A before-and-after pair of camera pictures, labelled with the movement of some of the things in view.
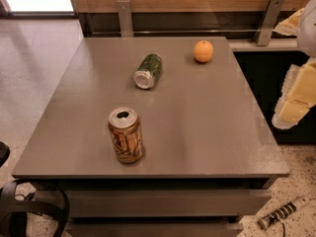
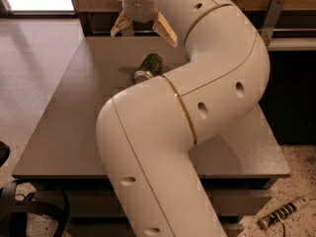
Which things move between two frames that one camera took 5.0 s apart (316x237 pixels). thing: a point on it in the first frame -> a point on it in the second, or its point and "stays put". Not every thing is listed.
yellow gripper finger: x=290 y=26 -> x=122 y=22
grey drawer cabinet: x=155 y=136 stays put
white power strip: x=281 y=212 stays put
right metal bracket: x=268 y=22 stays put
